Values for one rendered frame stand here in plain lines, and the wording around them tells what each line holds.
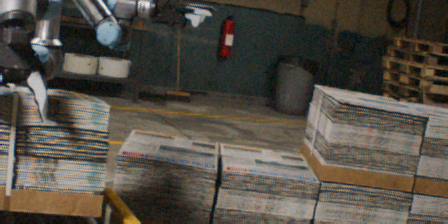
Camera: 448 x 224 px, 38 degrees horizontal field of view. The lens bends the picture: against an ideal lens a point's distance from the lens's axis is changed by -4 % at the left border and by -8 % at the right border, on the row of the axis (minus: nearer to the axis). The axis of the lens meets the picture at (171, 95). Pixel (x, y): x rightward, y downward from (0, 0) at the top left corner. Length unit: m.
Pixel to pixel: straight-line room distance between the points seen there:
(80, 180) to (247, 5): 8.01
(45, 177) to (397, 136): 1.06
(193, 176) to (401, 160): 0.61
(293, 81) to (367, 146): 7.05
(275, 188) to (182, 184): 0.26
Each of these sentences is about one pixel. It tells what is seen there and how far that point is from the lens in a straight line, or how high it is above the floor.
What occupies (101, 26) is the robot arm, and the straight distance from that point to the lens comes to 2.12.
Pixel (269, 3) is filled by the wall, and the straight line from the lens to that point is 9.36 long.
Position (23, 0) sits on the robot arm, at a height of 1.23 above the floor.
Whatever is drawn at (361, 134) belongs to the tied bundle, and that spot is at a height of 0.98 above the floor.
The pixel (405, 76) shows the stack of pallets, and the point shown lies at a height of 0.82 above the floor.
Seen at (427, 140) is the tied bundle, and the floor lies 0.99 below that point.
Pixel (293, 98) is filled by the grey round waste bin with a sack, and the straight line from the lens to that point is 8.98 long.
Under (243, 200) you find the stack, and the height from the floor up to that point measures 0.74.
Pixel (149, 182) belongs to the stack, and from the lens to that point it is 1.89.
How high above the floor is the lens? 1.27
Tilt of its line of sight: 8 degrees down
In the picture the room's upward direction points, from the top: 9 degrees clockwise
